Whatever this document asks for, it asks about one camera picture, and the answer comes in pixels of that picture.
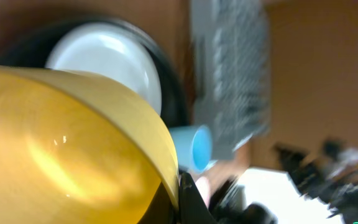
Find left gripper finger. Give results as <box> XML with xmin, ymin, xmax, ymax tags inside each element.
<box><xmin>179</xmin><ymin>172</ymin><xmax>217</xmax><ymax>224</ymax></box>

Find pink plastic cup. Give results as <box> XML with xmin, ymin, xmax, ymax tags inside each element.
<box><xmin>195</xmin><ymin>176</ymin><xmax>211</xmax><ymax>207</ymax></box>

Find blue plastic cup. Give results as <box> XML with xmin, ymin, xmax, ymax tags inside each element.
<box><xmin>169</xmin><ymin>125</ymin><xmax>213</xmax><ymax>173</ymax></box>

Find yellow bowl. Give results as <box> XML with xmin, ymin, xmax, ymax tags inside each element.
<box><xmin>0</xmin><ymin>66</ymin><xmax>179</xmax><ymax>223</ymax></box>

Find grey round plate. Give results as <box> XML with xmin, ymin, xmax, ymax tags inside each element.
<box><xmin>45</xmin><ymin>22</ymin><xmax>162</xmax><ymax>114</ymax></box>

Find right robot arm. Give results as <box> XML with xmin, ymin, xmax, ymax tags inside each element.
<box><xmin>208</xmin><ymin>139</ymin><xmax>358</xmax><ymax>223</ymax></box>

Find grey dishwasher rack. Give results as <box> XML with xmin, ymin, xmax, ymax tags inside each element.
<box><xmin>190</xmin><ymin>0</ymin><xmax>271</xmax><ymax>160</ymax></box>

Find round black serving tray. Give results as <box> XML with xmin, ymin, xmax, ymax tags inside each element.
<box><xmin>0</xmin><ymin>17</ymin><xmax>190</xmax><ymax>128</ymax></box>

